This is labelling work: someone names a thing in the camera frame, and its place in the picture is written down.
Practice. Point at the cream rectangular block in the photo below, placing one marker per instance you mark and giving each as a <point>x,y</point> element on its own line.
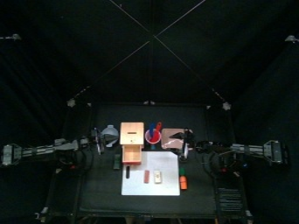
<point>156,176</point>

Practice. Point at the black marker pen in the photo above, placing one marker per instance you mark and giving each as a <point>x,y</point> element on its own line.
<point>127,172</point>

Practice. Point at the pink red cup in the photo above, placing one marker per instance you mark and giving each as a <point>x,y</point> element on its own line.
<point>151,140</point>

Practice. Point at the black frame rail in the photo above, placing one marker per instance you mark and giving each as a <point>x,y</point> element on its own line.
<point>175,104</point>

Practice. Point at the blue plastic utensil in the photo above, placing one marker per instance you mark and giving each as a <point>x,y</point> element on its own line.
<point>151,129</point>

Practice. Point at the light wooden box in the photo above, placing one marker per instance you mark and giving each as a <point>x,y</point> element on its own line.
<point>131,128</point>

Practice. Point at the small blue piece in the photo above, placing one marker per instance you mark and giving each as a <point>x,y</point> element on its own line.
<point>152,146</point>

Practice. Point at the pink square tray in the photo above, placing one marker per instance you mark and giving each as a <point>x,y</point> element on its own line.
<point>168,143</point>

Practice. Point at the grey metal bracket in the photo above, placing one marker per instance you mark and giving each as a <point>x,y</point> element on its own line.
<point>291,38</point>
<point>13,37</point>
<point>71,102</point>
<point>148,102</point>
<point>226,106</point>

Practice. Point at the white rectangular mat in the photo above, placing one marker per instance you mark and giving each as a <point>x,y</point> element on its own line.
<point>163,189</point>

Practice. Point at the wooden drawer red front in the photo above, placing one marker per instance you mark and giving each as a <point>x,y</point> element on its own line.
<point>131,154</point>

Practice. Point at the red rectangular block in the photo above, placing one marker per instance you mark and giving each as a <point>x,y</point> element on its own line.
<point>147,176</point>

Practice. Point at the white printed label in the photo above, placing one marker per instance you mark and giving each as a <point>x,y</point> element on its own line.
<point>230,200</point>

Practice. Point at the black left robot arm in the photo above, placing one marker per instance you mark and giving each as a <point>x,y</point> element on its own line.
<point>39,150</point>

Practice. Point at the orange carrot toy green top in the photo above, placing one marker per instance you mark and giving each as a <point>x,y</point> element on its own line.
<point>183,182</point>

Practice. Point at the dark green block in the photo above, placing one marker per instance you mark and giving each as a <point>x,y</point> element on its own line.
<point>116,162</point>

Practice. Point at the red plastic utensil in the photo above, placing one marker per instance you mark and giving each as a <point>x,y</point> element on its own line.
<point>158,128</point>

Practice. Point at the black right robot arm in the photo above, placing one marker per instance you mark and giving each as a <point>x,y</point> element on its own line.
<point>252,150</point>

